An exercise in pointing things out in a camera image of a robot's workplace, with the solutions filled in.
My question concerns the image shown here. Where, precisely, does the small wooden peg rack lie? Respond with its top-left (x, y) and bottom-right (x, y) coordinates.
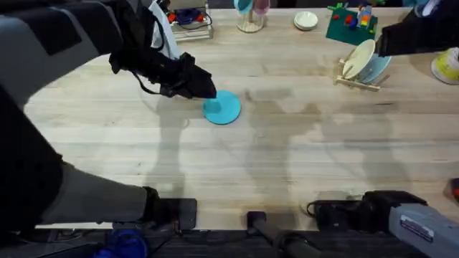
top-left (334, 57), bottom-right (392, 92)

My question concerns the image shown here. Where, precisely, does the red object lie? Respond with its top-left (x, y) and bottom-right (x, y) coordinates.
top-left (448, 178), bottom-right (459, 202)

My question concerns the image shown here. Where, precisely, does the light blue round plate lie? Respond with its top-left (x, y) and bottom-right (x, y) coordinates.
top-left (358, 53), bottom-right (392, 85)

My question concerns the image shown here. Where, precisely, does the teal round plate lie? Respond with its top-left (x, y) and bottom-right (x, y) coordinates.
top-left (202, 89), bottom-right (242, 126)

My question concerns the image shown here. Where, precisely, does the stack of white plates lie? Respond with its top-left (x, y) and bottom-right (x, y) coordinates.
top-left (293, 10), bottom-right (319, 32)

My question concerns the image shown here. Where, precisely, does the pink cup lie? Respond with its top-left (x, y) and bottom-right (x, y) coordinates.
top-left (252, 0), bottom-right (271, 16)

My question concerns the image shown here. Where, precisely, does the teal cup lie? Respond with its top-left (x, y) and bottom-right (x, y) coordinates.
top-left (233, 0), bottom-right (254, 15)

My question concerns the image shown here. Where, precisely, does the yellow-green tape roll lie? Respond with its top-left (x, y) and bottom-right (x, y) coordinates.
top-left (430, 47), bottom-right (459, 86)

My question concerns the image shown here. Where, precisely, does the green board with toy blocks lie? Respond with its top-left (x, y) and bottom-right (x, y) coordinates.
top-left (325, 1), bottom-right (379, 47)

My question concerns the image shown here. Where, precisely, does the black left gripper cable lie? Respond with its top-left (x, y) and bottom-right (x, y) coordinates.
top-left (131, 70), bottom-right (163, 96)

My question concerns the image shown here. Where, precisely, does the wooden cup stand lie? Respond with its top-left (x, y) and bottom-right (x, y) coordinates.
top-left (235, 6), bottom-right (268, 34)

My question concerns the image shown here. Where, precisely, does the blue object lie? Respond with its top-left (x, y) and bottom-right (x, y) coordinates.
top-left (92, 228), bottom-right (149, 258)

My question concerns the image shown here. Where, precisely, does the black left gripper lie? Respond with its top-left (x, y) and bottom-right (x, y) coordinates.
top-left (108, 42), bottom-right (218, 100)

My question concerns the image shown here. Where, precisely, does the cream round plate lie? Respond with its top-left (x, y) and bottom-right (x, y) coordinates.
top-left (341, 39), bottom-right (377, 81)

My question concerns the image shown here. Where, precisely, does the pale upright left wrist plate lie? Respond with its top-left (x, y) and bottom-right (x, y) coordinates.
top-left (148, 0), bottom-right (181, 61)

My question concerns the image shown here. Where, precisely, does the black rail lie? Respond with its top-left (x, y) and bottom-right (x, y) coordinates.
top-left (35, 210), bottom-right (431, 258)

